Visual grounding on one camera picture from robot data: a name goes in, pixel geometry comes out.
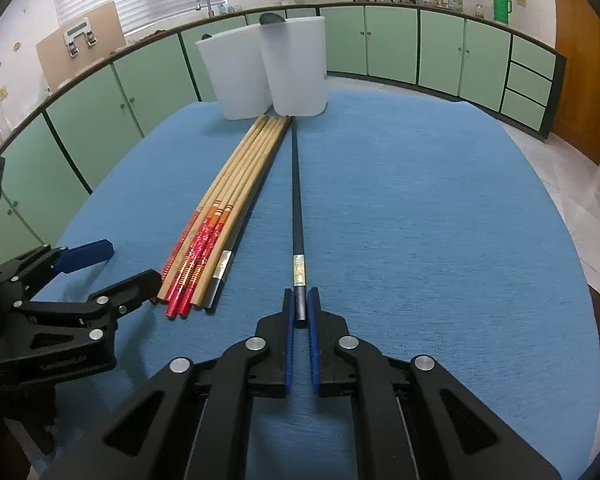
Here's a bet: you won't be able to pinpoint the green base cabinets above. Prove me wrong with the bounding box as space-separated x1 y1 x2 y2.
0 4 566 262

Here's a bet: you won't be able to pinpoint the brown wooden door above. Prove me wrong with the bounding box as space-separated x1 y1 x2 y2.
552 0 600 164

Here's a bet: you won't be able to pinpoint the blue table cloth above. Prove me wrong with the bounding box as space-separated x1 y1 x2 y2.
36 91 600 479

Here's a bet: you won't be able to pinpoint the black chopstick silver band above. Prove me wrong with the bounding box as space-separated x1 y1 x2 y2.
291 118 308 327

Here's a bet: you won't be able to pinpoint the plain wooden chopstick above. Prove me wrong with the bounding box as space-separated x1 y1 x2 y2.
157 115 270 304
186 116 290 309

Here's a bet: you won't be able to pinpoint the dark red chopstick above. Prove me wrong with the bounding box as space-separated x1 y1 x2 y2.
160 116 270 284

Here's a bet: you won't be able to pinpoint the brown wooden chair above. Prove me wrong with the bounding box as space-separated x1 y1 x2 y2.
588 286 600 346

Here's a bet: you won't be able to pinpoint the right white plastic cup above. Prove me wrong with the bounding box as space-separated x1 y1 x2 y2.
260 12 327 117

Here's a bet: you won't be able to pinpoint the brown cardboard board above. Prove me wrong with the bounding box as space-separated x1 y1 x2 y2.
36 1 125 93

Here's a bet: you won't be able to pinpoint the chrome kitchen faucet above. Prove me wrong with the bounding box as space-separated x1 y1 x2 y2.
195 0 214 18

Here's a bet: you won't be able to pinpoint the red orange chopstick middle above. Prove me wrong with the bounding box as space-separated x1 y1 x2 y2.
166 116 289 318

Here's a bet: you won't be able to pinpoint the red orange patterned chopstick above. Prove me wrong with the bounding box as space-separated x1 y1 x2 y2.
159 116 285 320

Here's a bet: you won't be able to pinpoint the white plastic cup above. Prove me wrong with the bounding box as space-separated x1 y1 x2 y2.
260 12 327 117
196 25 272 120

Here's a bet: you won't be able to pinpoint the left white plastic cup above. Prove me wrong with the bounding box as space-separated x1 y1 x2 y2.
196 25 272 120

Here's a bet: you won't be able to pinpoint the green thermos jug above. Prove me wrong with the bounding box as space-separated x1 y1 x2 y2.
493 0 513 25

